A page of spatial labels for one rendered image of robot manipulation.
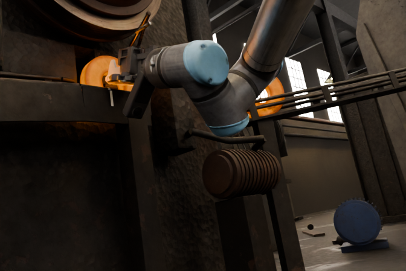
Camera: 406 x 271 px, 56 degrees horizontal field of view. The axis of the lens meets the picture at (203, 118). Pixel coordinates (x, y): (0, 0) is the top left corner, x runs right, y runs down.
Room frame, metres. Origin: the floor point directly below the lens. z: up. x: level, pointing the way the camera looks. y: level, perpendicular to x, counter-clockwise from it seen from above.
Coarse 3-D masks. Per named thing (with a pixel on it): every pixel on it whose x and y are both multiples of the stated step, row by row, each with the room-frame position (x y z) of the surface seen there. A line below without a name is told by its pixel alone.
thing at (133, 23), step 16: (48, 0) 0.80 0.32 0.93; (64, 0) 0.80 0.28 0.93; (160, 0) 1.04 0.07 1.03; (64, 16) 0.84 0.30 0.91; (80, 16) 0.83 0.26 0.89; (96, 16) 0.86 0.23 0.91; (144, 16) 0.98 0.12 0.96; (96, 32) 0.91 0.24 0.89; (112, 32) 0.94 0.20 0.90; (128, 32) 1.01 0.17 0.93
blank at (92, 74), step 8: (104, 56) 0.90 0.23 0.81; (88, 64) 0.87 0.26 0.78; (96, 64) 0.88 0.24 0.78; (104, 64) 0.90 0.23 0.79; (88, 72) 0.86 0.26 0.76; (96, 72) 0.88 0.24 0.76; (104, 72) 0.90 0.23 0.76; (80, 80) 0.87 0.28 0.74; (88, 80) 0.86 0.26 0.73; (96, 80) 0.88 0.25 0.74; (120, 88) 0.95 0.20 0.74; (128, 88) 0.95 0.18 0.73
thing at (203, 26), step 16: (192, 0) 5.27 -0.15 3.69; (320, 0) 8.75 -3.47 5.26; (192, 16) 5.31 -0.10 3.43; (208, 16) 5.26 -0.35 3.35; (320, 16) 9.01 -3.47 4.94; (336, 16) 9.31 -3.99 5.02; (192, 32) 5.35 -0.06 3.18; (208, 32) 5.21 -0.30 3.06; (320, 32) 8.98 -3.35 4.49; (336, 32) 8.95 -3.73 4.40; (352, 32) 10.44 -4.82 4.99; (336, 48) 8.90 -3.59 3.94; (336, 64) 8.97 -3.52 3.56; (336, 80) 9.04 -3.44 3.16; (224, 144) 5.13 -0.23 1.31; (352, 144) 9.06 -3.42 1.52; (368, 192) 9.02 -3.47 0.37
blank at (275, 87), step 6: (276, 78) 1.11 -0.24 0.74; (270, 84) 1.11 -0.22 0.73; (276, 84) 1.11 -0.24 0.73; (270, 90) 1.11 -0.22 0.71; (276, 90) 1.11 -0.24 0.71; (282, 90) 1.11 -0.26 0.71; (264, 102) 1.10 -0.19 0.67; (270, 102) 1.10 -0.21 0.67; (270, 108) 1.10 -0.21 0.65; (276, 108) 1.11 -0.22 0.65; (264, 114) 1.10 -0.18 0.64
